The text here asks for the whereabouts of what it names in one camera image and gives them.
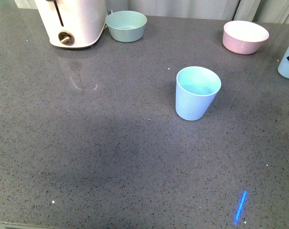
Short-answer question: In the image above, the grey curtain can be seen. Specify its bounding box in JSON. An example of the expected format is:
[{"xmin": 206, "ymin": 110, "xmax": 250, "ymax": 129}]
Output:
[{"xmin": 14, "ymin": 0, "xmax": 289, "ymax": 24}]

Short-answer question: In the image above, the pink bowl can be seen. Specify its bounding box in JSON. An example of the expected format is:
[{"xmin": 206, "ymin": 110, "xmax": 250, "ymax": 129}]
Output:
[{"xmin": 223, "ymin": 21, "xmax": 269, "ymax": 55}]

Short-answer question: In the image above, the green bowl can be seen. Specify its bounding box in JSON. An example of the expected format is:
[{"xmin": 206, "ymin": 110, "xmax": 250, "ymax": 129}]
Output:
[{"xmin": 106, "ymin": 10, "xmax": 147, "ymax": 43}]

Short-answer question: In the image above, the white toaster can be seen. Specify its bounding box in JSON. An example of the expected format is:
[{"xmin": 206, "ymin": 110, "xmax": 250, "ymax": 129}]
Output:
[{"xmin": 35, "ymin": 0, "xmax": 107, "ymax": 48}]

